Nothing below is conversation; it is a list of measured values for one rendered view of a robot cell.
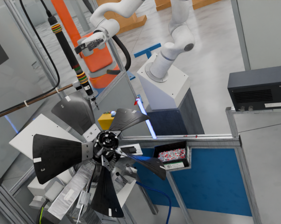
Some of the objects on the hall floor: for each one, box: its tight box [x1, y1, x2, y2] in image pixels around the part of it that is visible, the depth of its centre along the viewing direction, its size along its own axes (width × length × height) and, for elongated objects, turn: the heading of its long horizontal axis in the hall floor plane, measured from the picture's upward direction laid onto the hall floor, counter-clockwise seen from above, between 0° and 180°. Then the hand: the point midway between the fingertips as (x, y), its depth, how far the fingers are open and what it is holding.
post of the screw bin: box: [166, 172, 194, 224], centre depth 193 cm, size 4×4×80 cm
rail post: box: [234, 144, 262, 224], centre depth 184 cm, size 4×4×78 cm
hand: (83, 49), depth 136 cm, fingers open, 8 cm apart
